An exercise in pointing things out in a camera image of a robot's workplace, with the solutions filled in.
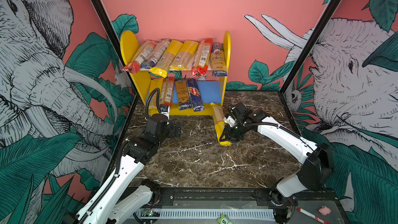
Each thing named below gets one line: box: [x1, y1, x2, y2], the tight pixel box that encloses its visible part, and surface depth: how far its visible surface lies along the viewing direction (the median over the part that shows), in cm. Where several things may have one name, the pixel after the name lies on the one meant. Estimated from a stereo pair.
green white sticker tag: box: [217, 213, 233, 224], surface depth 69 cm
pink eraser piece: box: [318, 205, 332, 216], surface depth 71 cm
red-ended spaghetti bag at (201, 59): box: [190, 38, 214, 79], surface depth 76 cm
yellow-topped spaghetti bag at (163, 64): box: [148, 39, 184, 79], surface depth 75 cm
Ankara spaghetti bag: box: [210, 42, 228, 77], surface depth 76 cm
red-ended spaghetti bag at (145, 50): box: [121, 40, 158, 75], surface depth 75 cm
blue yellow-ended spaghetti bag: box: [140, 38, 173, 69], surface depth 79 cm
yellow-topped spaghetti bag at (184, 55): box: [168, 39, 199, 71], surface depth 78 cm
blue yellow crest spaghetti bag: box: [174, 78, 193, 111], surface depth 97 cm
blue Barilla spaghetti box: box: [186, 78, 205, 113], surface depth 95 cm
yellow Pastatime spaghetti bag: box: [210, 102, 232, 147], surface depth 83 cm
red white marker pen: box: [297, 207, 331, 224], surface depth 70 cm
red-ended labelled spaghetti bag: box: [159, 72, 176, 108], surface depth 99 cm
